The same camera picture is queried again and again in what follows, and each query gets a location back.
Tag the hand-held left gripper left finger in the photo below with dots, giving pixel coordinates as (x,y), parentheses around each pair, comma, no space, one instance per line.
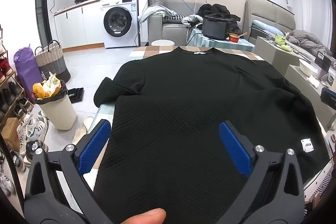
(94,146)

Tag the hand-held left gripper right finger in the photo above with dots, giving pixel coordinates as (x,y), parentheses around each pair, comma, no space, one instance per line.
(235,150)

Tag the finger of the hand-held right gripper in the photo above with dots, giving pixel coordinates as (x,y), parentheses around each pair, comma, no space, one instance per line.
(329,99)

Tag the black sweater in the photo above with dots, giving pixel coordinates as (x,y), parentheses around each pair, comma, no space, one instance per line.
(183,108)

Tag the person's left hand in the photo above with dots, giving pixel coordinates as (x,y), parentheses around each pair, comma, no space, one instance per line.
(143,216)

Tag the beige slipper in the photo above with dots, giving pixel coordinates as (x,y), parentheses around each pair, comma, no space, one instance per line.
(88,123)
(79,136)

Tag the white tissue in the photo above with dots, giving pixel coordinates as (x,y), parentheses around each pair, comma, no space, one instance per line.
(313,81)

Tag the white bowl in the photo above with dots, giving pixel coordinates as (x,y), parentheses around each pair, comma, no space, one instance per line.
(307,67)

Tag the black labelled box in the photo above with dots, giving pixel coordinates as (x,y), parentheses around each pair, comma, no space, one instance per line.
(323,61)

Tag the beige trash bin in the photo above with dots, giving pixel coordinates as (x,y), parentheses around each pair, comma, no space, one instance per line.
(57,111)

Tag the grey duvet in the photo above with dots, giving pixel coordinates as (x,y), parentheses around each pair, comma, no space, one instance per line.
(307,39)

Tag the pile of sneakers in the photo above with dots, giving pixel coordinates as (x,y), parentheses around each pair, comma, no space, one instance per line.
(30,132)

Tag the large beige box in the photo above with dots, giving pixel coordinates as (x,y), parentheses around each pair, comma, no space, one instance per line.
(275,58)

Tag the green plush toy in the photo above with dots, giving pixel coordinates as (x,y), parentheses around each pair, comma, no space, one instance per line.
(281,41)

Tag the pile of food wrappers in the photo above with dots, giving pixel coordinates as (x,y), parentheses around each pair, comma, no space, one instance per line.
(46,87)

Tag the brown cardboard box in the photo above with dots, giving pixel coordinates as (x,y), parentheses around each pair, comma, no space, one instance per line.
(10,133)

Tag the wicker laundry basket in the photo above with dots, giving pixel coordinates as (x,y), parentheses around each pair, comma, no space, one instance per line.
(50,61)

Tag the shoe rack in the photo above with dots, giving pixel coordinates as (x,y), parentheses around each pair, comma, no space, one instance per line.
(10,98)

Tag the light blue pillow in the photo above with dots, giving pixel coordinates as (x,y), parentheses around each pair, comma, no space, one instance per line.
(263,26)

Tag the purple bag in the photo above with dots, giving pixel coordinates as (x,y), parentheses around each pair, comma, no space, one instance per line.
(23,69)

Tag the bed with beige headboard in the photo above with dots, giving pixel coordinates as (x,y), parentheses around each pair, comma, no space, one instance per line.
(265,14)

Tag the wooden spoon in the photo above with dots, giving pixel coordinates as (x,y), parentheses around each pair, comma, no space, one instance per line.
(242,34)

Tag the side table with teal cloth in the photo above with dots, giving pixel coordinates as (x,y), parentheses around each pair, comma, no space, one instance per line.
(210,44)

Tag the red bowl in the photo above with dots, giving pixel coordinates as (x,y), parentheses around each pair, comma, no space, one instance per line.
(234,38)

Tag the red shoes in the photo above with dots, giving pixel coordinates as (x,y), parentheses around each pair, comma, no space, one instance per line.
(5,66)

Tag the white kitchen base cabinets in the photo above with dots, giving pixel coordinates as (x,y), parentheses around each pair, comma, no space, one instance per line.
(73,27)

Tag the black kitchen appliance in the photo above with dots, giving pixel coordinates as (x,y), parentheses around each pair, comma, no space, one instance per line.
(214,28)

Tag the white round stool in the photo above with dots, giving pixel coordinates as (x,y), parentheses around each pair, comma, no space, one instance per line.
(162,43)

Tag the white washing machine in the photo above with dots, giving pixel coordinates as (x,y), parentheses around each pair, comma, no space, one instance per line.
(118,20)

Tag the grey sofa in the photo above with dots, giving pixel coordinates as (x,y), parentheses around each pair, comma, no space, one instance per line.
(173,32)

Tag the white cloth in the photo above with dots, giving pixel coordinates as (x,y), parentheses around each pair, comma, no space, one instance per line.
(191,20)

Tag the black jacket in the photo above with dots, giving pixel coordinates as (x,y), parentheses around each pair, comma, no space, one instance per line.
(220,10)

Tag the houndstooth pillow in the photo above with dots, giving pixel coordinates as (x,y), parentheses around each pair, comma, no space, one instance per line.
(174,17)

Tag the light grey garment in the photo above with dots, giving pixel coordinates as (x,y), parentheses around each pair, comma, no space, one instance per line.
(155,11)

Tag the dark glass door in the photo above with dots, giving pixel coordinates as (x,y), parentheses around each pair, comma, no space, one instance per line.
(43,3)

